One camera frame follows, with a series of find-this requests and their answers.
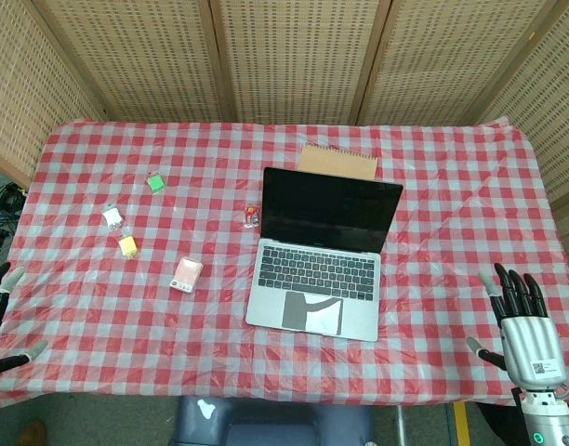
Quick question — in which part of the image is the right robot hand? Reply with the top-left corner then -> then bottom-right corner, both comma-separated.
466,262 -> 569,390

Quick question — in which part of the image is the silver grey laptop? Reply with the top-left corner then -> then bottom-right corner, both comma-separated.
245,166 -> 404,344

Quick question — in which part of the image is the pink tissue pack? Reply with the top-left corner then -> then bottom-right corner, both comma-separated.
169,257 -> 204,294

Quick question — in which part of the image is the red white checkered tablecloth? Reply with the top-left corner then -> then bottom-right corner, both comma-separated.
0,116 -> 569,412

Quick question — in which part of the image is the brown spiral notebook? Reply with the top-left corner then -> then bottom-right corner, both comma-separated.
297,143 -> 379,181

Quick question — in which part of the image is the woven bamboo folding screen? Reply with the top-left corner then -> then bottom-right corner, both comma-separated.
0,0 -> 569,261

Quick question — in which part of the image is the black cables bundle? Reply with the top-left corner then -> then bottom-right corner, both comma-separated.
0,181 -> 25,264

